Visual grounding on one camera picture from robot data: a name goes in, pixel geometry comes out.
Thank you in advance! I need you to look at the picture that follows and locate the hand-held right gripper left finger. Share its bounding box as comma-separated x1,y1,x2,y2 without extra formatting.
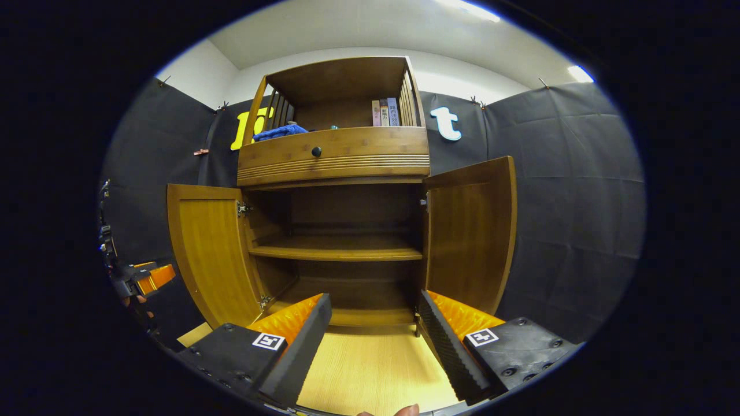
176,293,333,408

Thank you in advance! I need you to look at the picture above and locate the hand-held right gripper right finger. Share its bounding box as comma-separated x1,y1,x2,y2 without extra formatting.
417,289,580,406

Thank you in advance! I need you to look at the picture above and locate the wooden shoe cabinet door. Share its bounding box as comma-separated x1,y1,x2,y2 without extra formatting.
166,183,264,330
424,155,518,317

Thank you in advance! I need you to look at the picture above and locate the wooden double-door shoe cabinet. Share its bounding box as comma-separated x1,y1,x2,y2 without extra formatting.
236,56,431,339

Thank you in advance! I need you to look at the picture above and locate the wooden inner shelf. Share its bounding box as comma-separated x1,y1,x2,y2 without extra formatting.
249,234,424,262

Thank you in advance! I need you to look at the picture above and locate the blue cloth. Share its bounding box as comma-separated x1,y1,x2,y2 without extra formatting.
253,121,309,142

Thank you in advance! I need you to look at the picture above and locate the black backdrop cloth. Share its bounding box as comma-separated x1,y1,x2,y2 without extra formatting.
99,78,647,347

